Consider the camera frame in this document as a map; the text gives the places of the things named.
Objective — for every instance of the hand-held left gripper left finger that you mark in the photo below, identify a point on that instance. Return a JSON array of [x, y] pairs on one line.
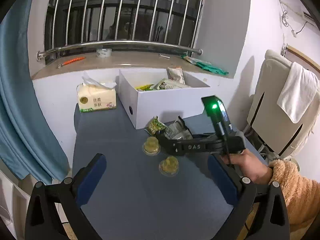
[[91, 180]]

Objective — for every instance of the silver grey snack packet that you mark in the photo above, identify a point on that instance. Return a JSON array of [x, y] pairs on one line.
[[178, 131]]

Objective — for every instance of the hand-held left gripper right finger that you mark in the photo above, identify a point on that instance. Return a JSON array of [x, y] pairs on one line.
[[222, 182]]

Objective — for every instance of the green white snack packet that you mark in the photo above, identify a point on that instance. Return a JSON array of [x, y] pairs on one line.
[[166, 84]]

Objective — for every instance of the clear tape roll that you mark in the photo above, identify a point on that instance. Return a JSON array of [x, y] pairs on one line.
[[103, 53]]

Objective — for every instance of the green plastic packets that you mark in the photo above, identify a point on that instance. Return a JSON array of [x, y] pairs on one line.
[[210, 67]]

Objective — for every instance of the green pea snack packet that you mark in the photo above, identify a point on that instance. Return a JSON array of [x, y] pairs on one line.
[[155, 126]]

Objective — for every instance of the small white metal stick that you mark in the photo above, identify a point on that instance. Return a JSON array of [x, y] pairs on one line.
[[164, 56]]

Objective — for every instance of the steel window grille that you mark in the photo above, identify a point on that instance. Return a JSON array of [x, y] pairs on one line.
[[40, 54]]

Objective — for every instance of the yellow jelly cup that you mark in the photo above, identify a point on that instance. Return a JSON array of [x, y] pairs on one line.
[[151, 146], [169, 166]]

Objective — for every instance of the yellow tissue pack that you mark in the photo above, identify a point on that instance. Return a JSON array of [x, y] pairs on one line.
[[97, 101]]

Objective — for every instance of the orange utility knife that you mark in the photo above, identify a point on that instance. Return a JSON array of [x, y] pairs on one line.
[[73, 60]]

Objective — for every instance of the wooden wall frame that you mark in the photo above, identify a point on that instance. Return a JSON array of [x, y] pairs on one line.
[[302, 56]]

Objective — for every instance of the white cardboard box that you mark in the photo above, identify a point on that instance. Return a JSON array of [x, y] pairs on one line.
[[160, 107]]

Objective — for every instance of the blue curtain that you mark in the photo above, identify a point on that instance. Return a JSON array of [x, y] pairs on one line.
[[15, 92]]

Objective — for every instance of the yellow snack packet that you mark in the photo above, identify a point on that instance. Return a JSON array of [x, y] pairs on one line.
[[144, 87]]

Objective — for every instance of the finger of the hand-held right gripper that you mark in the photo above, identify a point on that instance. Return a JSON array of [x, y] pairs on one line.
[[190, 147], [202, 137]]

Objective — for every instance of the white shelf unit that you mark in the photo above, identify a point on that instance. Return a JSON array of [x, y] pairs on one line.
[[12, 200]]

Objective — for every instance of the beige folding chair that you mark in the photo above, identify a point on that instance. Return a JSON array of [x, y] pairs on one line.
[[267, 110]]

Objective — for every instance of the person's right hand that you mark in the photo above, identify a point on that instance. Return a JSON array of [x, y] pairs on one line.
[[250, 165]]

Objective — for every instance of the white towel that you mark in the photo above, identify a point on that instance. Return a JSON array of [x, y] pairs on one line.
[[297, 92]]

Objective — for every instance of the white striped snack packet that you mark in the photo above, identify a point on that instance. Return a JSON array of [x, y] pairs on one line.
[[176, 76]]

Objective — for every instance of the person's right forearm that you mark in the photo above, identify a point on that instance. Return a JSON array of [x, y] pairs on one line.
[[300, 195]]

